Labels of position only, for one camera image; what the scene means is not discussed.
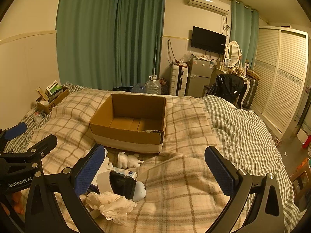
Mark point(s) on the clear plastic bottle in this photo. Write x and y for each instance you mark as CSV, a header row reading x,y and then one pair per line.
x,y
38,117

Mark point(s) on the white louvred wardrobe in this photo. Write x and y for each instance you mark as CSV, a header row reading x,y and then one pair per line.
x,y
279,77

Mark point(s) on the green checked bed sheet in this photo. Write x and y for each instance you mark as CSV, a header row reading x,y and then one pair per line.
x,y
29,122

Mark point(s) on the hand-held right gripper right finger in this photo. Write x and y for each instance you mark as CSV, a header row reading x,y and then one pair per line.
x,y
220,170

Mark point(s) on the floral bag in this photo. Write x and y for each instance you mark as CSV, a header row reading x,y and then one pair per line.
x,y
164,85

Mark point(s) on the clear plastic bag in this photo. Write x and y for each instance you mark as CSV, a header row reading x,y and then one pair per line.
x,y
187,57

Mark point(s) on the person's left hand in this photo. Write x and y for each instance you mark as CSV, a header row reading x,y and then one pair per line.
x,y
18,203

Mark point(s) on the white air conditioner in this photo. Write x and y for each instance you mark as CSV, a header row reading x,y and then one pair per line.
x,y
209,3

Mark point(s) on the white figurine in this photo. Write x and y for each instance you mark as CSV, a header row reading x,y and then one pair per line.
x,y
128,160

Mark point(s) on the wooden stool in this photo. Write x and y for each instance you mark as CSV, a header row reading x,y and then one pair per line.
x,y
301,174

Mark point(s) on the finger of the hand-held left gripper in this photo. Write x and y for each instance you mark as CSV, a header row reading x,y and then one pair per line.
x,y
42,144
15,129

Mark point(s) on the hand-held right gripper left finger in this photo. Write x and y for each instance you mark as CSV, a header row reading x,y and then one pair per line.
x,y
88,167

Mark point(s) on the wide green curtain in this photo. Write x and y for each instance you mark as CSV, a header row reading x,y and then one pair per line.
x,y
85,36

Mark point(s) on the black television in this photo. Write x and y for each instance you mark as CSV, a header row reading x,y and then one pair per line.
x,y
208,40

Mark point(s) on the brown suitcase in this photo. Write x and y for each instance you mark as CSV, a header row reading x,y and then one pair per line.
x,y
251,92

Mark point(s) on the white headset with dark visor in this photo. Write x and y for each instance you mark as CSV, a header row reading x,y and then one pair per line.
x,y
121,187

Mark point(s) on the green checked duvet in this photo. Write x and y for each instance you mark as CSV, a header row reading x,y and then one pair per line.
x,y
247,136

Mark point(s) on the white lace cloth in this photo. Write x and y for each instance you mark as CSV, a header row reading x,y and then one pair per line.
x,y
111,205

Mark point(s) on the white suitcase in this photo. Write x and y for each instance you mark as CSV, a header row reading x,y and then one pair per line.
x,y
178,80

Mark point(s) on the green and white carton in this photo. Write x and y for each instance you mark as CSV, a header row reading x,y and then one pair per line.
x,y
54,87

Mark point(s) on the white pole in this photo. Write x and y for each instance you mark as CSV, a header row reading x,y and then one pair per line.
x,y
155,55

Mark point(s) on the narrow green curtain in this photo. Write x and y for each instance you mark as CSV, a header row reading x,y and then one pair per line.
x,y
243,34

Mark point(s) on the oval white mirror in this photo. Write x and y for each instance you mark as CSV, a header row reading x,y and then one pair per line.
x,y
233,52

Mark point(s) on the red fire extinguisher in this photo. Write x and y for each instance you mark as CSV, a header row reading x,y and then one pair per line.
x,y
307,142

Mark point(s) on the large water jug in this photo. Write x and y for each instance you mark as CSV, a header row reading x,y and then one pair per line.
x,y
153,86

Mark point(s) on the blond furry item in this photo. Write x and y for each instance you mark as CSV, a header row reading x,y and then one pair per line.
x,y
236,71

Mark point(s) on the beige plaid blanket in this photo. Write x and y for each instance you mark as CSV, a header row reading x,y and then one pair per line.
x,y
175,189

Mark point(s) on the small cardboard box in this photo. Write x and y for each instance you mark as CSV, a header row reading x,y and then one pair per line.
x,y
52,102

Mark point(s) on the grey fridge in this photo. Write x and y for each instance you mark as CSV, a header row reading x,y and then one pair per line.
x,y
200,77

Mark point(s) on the blue tissue packet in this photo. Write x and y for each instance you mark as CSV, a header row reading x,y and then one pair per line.
x,y
127,173

